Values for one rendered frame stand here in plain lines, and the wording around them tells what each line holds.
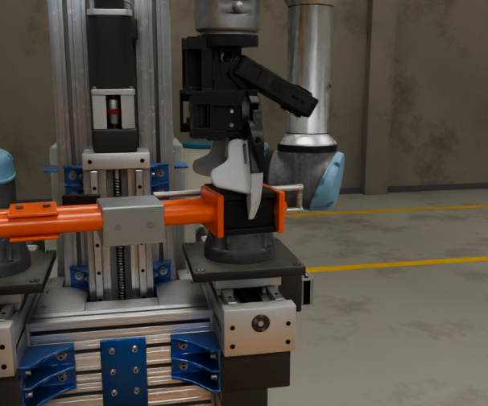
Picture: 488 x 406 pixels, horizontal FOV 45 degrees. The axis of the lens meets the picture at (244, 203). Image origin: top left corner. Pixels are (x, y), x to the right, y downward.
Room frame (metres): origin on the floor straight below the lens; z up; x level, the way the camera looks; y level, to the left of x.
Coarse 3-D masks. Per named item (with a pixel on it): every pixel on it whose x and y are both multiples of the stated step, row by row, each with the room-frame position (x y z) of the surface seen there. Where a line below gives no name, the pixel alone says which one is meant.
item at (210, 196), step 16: (208, 192) 0.69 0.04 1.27; (224, 192) 0.68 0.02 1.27; (272, 192) 0.69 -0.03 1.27; (224, 208) 0.67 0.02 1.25; (240, 208) 0.68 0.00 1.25; (272, 208) 0.69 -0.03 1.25; (208, 224) 0.70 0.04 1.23; (224, 224) 0.67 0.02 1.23; (240, 224) 0.68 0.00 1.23; (256, 224) 0.69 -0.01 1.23; (272, 224) 0.69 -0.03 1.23
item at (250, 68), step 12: (240, 60) 0.69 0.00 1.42; (252, 60) 0.69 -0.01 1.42; (240, 72) 0.69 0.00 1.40; (252, 72) 0.69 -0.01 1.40; (264, 72) 0.70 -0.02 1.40; (252, 84) 0.70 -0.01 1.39; (264, 84) 0.70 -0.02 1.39; (276, 84) 0.70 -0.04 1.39; (288, 84) 0.71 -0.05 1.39; (276, 96) 0.70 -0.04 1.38; (288, 96) 0.71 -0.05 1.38; (300, 96) 0.71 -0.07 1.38; (288, 108) 0.72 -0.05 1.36; (300, 108) 0.72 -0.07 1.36; (312, 108) 0.72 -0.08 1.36
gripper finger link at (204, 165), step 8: (216, 144) 0.74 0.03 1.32; (224, 144) 0.74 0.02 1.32; (216, 152) 0.75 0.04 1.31; (224, 152) 0.75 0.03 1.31; (200, 160) 0.74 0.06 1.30; (208, 160) 0.75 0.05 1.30; (216, 160) 0.75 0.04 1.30; (224, 160) 0.75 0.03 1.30; (192, 168) 0.75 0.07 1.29; (200, 168) 0.75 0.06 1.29; (208, 168) 0.75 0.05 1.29
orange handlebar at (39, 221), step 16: (16, 208) 0.63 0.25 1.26; (32, 208) 0.63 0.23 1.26; (48, 208) 0.63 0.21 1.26; (64, 208) 0.66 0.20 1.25; (80, 208) 0.66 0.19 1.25; (96, 208) 0.67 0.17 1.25; (176, 208) 0.66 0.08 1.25; (192, 208) 0.67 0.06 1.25; (208, 208) 0.67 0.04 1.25; (0, 224) 0.60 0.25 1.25; (16, 224) 0.60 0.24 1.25; (32, 224) 0.60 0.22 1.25; (48, 224) 0.61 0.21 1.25; (64, 224) 0.62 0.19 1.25; (80, 224) 0.62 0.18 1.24; (96, 224) 0.63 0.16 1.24; (176, 224) 0.66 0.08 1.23; (16, 240) 0.60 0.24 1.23; (32, 240) 0.60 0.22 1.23
